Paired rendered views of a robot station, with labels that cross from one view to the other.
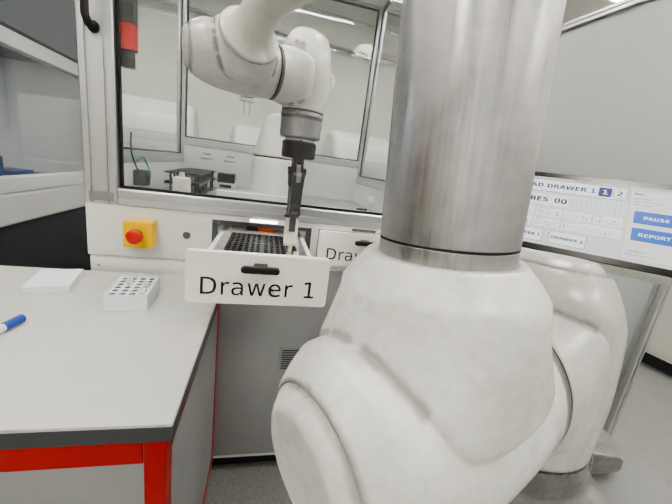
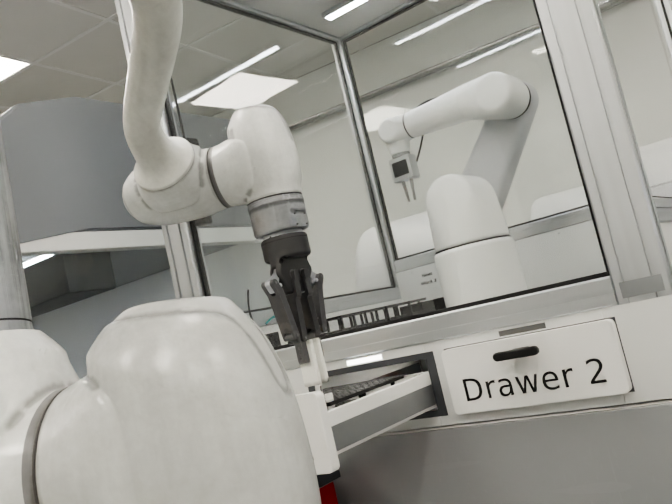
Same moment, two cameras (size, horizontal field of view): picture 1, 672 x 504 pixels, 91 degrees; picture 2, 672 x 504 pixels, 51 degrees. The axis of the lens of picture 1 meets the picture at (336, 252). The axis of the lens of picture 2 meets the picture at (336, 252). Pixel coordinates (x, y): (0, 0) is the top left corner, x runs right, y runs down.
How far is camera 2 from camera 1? 0.78 m
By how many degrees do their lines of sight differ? 52
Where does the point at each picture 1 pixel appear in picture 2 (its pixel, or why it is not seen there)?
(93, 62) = (173, 236)
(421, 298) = not seen: outside the picture
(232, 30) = (138, 172)
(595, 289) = (107, 337)
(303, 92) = (244, 183)
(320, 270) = (308, 412)
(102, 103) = (186, 273)
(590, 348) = (76, 408)
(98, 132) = not seen: hidden behind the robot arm
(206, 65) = (140, 212)
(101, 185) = not seen: hidden behind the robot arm
